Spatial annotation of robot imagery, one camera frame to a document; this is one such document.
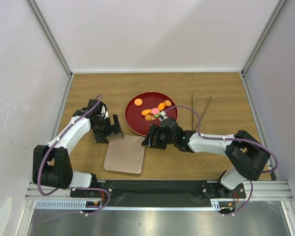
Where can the orange star cookie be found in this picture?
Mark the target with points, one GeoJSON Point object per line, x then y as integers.
{"type": "Point", "coordinates": [146, 112]}

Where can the metal tongs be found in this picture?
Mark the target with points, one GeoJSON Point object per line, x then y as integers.
{"type": "Point", "coordinates": [199, 105]}

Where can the orange flower cookie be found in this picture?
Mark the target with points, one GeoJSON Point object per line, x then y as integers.
{"type": "Point", "coordinates": [161, 106]}

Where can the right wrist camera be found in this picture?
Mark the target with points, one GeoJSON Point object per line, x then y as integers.
{"type": "Point", "coordinates": [162, 116]}

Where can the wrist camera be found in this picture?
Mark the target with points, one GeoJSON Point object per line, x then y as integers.
{"type": "Point", "coordinates": [162, 116]}
{"type": "Point", "coordinates": [104, 112]}

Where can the metal cookie tin box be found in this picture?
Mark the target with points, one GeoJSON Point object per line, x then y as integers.
{"type": "Point", "coordinates": [133, 162]}

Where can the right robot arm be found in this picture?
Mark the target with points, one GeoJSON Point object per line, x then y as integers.
{"type": "Point", "coordinates": [246, 154]}

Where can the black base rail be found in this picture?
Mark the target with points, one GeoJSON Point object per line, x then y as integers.
{"type": "Point", "coordinates": [168, 193]}

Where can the red round tray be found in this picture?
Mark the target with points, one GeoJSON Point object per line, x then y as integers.
{"type": "Point", "coordinates": [145, 109]}

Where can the orange round cookie top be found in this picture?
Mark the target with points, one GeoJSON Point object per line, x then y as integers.
{"type": "Point", "coordinates": [138, 102]}

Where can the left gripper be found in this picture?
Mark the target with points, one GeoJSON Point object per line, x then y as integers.
{"type": "Point", "coordinates": [101, 137]}

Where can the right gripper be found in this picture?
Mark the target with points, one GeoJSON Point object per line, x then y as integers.
{"type": "Point", "coordinates": [148, 141]}

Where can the pink metal tin lid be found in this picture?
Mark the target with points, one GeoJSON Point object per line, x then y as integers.
{"type": "Point", "coordinates": [118, 147]}

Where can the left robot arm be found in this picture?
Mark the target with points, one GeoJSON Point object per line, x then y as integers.
{"type": "Point", "coordinates": [51, 162]}

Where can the orange scalloped cookie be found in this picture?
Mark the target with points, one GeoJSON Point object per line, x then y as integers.
{"type": "Point", "coordinates": [167, 103]}

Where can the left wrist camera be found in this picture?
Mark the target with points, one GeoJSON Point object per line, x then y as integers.
{"type": "Point", "coordinates": [104, 112]}

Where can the pink green stacked cookies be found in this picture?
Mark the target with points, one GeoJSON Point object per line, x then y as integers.
{"type": "Point", "coordinates": [155, 112]}

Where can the orange swirl cookie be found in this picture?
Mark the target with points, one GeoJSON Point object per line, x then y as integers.
{"type": "Point", "coordinates": [149, 117]}

